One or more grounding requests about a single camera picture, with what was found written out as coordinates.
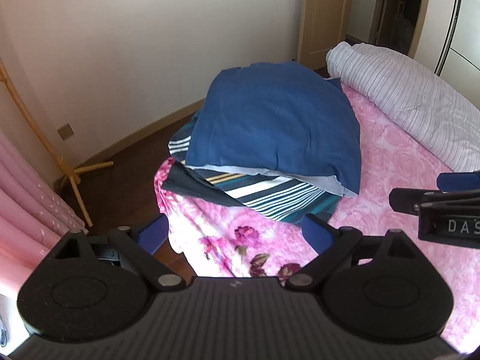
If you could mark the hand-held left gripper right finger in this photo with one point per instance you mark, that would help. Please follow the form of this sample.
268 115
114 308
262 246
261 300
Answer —
317 232

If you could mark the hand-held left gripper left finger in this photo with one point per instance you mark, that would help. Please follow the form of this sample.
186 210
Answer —
152 234

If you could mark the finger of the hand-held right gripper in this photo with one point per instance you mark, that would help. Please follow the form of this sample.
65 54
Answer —
405 199
459 181

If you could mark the blue garment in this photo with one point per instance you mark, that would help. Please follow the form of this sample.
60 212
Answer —
273 127

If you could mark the pink floral blanket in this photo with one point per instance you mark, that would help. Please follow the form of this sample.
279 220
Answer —
382 165

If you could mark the blue white striped cloth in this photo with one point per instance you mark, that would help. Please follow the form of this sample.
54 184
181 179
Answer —
277 198

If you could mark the dark grey cloth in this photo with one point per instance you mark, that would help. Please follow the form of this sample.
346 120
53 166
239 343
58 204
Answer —
195 187

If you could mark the wooden stick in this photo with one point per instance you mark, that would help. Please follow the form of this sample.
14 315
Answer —
225 179

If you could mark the white ribbed quilt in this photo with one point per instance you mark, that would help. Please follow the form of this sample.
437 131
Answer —
412 93

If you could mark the pink curtain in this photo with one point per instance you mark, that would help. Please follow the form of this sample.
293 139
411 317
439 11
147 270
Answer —
26 210

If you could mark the white wardrobe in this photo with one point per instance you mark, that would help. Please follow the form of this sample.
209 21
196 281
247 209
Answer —
467 26

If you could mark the wooden coat rack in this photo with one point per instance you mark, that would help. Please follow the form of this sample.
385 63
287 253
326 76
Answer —
33 120

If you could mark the wooden door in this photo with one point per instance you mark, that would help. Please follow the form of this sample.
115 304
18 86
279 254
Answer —
322 15

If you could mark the wall socket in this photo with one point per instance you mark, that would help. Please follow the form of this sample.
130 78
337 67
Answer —
65 131

